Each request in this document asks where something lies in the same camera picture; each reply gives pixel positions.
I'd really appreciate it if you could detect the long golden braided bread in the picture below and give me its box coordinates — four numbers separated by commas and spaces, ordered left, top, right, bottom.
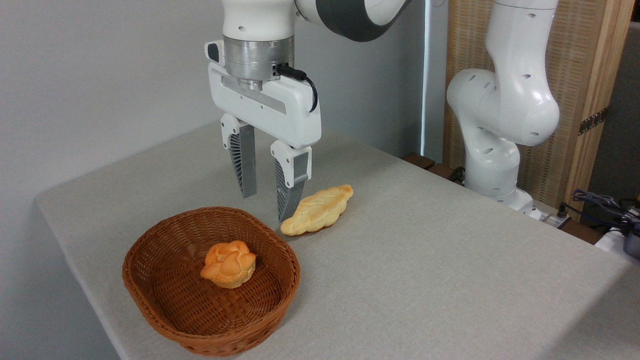
280, 184, 354, 236

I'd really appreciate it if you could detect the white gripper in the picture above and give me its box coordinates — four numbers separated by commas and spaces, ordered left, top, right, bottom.
205, 40, 322, 224

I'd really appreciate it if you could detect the wooden woven folding screen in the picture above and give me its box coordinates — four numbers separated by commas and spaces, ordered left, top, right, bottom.
443, 0, 636, 221

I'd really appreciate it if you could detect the brown wooden plank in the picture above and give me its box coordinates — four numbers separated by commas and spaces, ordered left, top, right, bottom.
402, 152, 466, 186

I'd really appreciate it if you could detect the bundle of dark cables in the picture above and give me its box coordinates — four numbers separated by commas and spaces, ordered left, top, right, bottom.
557, 189, 640, 236

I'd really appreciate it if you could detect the brown woven wicker basket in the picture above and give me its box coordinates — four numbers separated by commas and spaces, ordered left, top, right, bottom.
122, 206, 301, 357

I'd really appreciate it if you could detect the round orange knotted bread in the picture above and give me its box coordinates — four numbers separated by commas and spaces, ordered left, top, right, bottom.
200, 240, 257, 289

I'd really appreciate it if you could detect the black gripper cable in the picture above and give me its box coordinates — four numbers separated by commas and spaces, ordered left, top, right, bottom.
276, 63, 319, 113

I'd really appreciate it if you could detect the metal screen hinge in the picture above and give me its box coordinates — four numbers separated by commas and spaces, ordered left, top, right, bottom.
578, 106, 610, 136

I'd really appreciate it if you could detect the grey blue device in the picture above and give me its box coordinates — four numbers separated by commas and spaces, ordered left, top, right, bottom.
622, 220, 640, 259

